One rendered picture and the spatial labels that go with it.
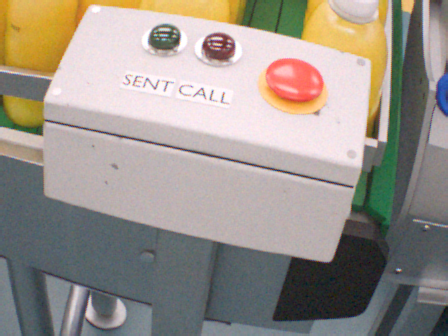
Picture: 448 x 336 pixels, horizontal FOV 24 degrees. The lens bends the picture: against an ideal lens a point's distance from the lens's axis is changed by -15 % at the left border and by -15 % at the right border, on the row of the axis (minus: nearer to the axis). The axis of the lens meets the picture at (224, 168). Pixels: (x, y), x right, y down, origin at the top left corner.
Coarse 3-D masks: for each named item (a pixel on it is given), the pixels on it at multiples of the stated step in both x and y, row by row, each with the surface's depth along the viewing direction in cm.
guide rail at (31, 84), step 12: (0, 72) 86; (12, 72) 86; (24, 72) 86; (36, 72) 86; (48, 72) 86; (0, 84) 87; (12, 84) 87; (24, 84) 87; (36, 84) 87; (48, 84) 86; (12, 96) 88; (24, 96) 88; (36, 96) 88; (372, 144) 85; (372, 156) 86
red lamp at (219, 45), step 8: (216, 32) 72; (224, 32) 72; (208, 40) 71; (216, 40) 71; (224, 40) 71; (232, 40) 71; (208, 48) 71; (216, 48) 71; (224, 48) 71; (232, 48) 71; (208, 56) 71; (216, 56) 71; (224, 56) 71
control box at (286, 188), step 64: (64, 64) 70; (128, 64) 71; (192, 64) 71; (256, 64) 72; (320, 64) 72; (64, 128) 70; (128, 128) 69; (192, 128) 68; (256, 128) 68; (320, 128) 69; (64, 192) 74; (128, 192) 73; (192, 192) 72; (256, 192) 71; (320, 192) 70; (320, 256) 74
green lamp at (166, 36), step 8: (160, 24) 72; (168, 24) 72; (152, 32) 71; (160, 32) 71; (168, 32) 71; (176, 32) 71; (152, 40) 71; (160, 40) 71; (168, 40) 71; (176, 40) 71; (160, 48) 71; (168, 48) 71
